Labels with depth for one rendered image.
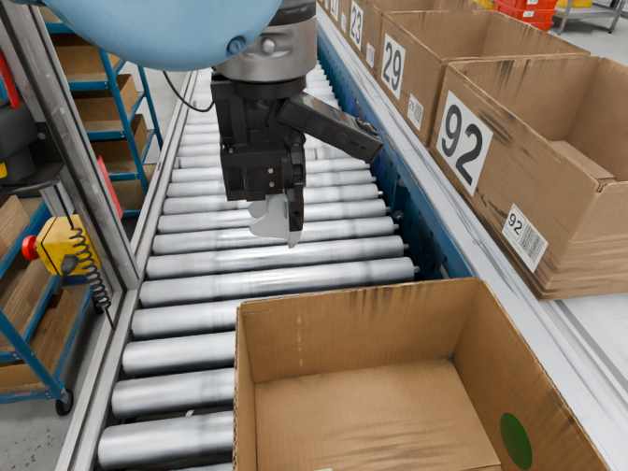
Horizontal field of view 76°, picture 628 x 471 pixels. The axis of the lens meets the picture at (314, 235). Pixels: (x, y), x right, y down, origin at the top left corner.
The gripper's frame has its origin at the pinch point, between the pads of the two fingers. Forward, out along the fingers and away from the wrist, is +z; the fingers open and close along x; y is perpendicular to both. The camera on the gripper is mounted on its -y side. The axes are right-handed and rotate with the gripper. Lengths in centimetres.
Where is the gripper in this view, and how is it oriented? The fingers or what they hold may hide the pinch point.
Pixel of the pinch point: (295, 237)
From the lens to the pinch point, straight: 49.3
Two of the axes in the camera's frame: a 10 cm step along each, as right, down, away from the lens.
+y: -9.9, 1.0, -1.2
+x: 1.6, 6.3, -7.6
